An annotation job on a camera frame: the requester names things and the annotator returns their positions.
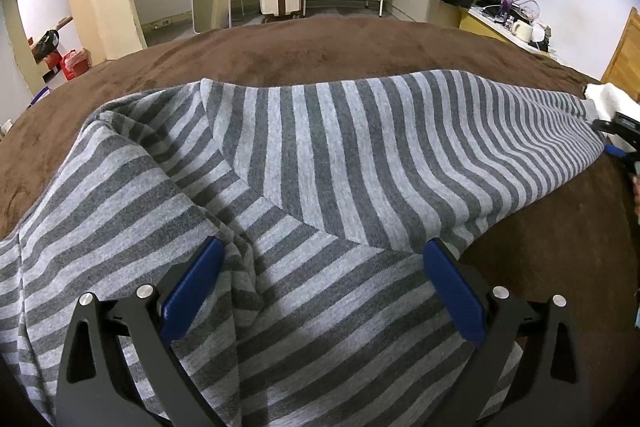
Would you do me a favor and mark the black bag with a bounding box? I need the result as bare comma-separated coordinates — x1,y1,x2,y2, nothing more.
32,29,61,62

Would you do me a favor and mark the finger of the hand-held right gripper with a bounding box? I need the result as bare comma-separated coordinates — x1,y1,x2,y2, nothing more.
592,111,640,136
604,144,640,175

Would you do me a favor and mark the red bag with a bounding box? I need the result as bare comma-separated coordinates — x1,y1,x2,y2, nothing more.
59,48,93,82

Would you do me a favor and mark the wooden furniture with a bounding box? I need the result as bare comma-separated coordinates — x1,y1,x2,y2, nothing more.
600,7,640,102

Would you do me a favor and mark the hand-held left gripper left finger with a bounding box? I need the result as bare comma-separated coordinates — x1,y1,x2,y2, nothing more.
54,236,225,427

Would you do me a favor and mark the grey striped sweater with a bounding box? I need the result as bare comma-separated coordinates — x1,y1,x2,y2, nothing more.
0,69,606,427

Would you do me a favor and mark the white fluffy cloth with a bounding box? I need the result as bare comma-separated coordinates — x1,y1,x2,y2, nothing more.
584,83,640,148

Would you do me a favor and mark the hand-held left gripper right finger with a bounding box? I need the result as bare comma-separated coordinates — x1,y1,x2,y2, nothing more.
422,237,593,427

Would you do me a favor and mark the yellow desk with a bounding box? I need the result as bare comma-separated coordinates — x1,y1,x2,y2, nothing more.
457,4,566,62

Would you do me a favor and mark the brown blanket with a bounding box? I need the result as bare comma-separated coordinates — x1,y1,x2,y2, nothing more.
0,16,640,427

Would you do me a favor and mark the clear plastic basket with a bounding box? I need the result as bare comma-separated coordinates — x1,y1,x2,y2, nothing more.
512,0,543,22

